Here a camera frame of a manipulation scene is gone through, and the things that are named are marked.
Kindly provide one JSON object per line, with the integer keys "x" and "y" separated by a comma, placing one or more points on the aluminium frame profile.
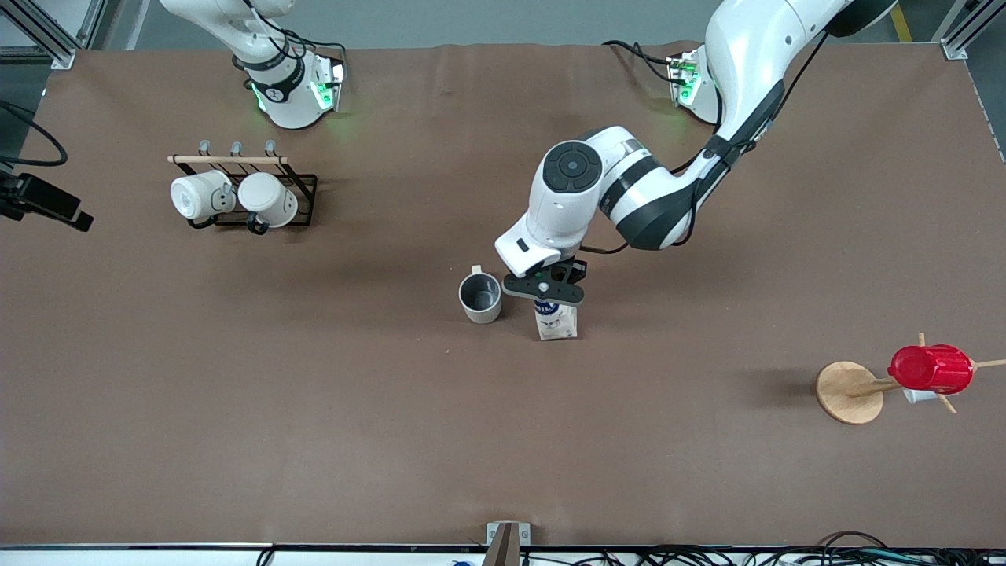
{"x": 963, "y": 35}
{"x": 55, "y": 39}

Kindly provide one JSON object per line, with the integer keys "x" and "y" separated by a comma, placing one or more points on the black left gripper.
{"x": 576, "y": 271}

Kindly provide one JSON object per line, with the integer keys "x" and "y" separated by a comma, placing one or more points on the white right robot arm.
{"x": 287, "y": 98}

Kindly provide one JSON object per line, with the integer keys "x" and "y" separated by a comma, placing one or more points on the red plastic cup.
{"x": 931, "y": 369}

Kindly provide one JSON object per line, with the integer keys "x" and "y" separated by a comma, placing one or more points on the small white cup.
{"x": 918, "y": 395}

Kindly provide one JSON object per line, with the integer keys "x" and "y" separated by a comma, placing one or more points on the grey metal bracket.
{"x": 493, "y": 531}

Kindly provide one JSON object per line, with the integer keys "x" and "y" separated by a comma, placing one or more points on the white ceramic mug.
{"x": 196, "y": 196}
{"x": 267, "y": 198}

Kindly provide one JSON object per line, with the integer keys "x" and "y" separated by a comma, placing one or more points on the blue white milk carton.
{"x": 556, "y": 324}

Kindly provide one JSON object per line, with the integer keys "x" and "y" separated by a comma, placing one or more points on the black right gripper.
{"x": 10, "y": 210}

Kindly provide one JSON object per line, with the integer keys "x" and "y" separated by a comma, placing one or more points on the wooden mug tree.
{"x": 849, "y": 393}

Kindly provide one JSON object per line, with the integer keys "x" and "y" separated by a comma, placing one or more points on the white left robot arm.
{"x": 747, "y": 47}

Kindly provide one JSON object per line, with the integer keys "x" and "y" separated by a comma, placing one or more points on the grey ceramic mug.
{"x": 479, "y": 310}

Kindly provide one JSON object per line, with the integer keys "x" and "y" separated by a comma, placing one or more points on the brown camera mount post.
{"x": 504, "y": 550}

